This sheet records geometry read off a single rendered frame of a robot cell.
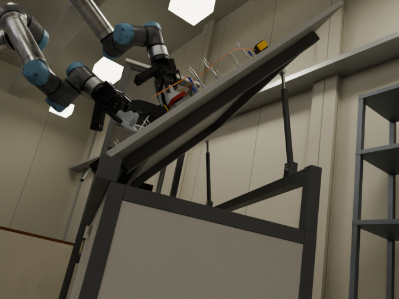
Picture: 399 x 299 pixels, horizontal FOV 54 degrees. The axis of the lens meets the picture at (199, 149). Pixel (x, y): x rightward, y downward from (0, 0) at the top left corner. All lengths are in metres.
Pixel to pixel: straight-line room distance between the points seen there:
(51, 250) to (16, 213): 6.30
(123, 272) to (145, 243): 0.08
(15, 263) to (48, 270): 0.33
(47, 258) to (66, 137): 7.10
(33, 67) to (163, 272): 0.78
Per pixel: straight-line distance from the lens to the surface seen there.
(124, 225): 1.00
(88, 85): 1.45
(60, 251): 4.42
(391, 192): 3.50
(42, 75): 1.39
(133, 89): 2.85
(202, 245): 1.04
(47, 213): 10.82
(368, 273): 3.65
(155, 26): 1.57
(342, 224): 3.86
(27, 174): 10.77
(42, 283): 4.40
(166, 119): 1.09
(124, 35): 1.49
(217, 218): 1.06
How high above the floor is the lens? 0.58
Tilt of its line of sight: 20 degrees up
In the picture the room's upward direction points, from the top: 11 degrees clockwise
